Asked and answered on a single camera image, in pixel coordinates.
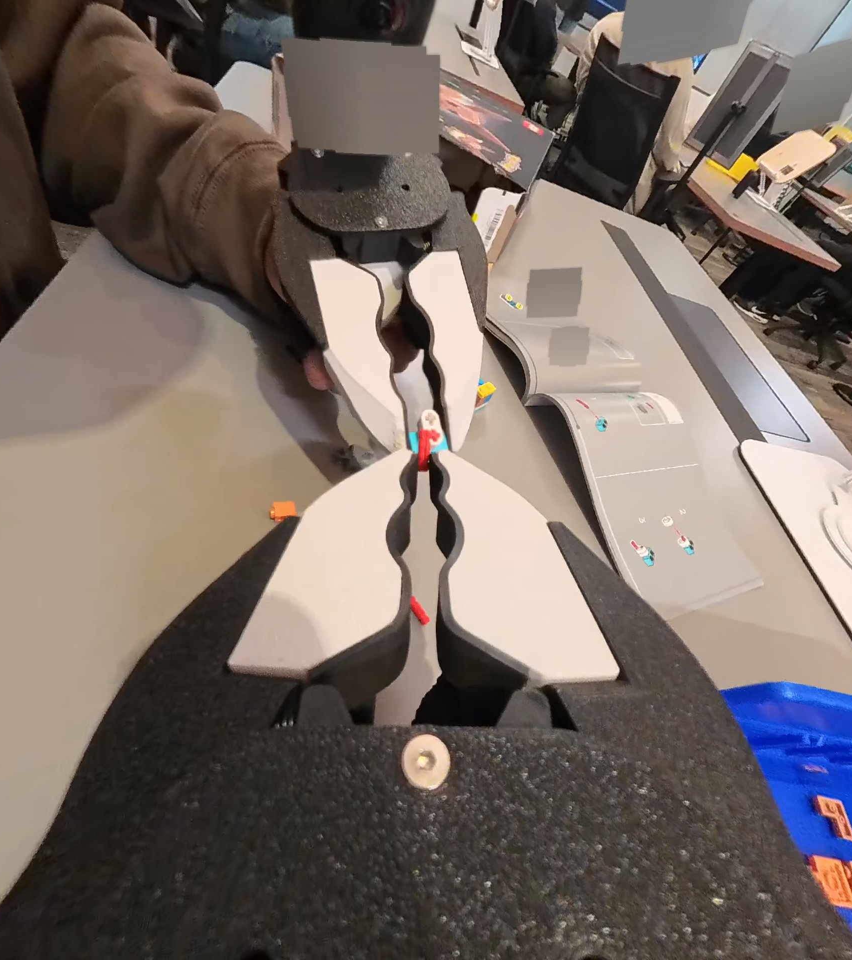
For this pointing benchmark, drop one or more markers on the white cardboard box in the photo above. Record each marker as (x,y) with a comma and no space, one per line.
(497,217)

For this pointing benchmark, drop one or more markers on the light wooden chair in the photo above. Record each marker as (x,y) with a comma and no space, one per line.
(797,154)

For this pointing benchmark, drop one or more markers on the flat dark grey toy piece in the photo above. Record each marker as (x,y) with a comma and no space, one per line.
(354,455)

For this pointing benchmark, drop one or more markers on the person's left forearm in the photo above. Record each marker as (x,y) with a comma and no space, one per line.
(170,172)

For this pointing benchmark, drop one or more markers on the red toy pin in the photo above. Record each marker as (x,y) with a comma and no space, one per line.
(419,610)
(423,457)

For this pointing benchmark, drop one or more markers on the grey instruction booklet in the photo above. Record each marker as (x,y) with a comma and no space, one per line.
(643,495)

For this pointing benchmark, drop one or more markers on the grey desk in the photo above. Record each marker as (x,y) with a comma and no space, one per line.
(133,450)

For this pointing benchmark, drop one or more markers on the yellow and blue brick build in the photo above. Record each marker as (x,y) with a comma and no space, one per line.
(484,391)

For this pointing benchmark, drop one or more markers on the orange toy brick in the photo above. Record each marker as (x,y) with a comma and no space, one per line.
(283,511)

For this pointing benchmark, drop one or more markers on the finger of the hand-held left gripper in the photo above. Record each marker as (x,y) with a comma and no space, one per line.
(456,330)
(351,330)

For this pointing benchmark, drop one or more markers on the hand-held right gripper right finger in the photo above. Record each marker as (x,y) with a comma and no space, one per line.
(523,600)

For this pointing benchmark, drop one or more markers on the dark toy set box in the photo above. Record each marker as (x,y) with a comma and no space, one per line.
(486,120)

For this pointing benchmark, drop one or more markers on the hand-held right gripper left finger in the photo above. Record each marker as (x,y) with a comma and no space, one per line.
(328,592)

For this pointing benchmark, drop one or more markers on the wooden office table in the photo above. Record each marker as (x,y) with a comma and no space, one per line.
(763,217)

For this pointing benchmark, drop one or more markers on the grey monitor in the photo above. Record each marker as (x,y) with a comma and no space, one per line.
(733,112)

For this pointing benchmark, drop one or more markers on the blue plastic bin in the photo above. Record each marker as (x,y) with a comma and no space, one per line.
(786,750)

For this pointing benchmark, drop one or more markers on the person's left hand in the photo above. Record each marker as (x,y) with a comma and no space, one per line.
(318,373)

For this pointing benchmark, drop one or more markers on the white flat board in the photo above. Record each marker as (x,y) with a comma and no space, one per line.
(786,510)

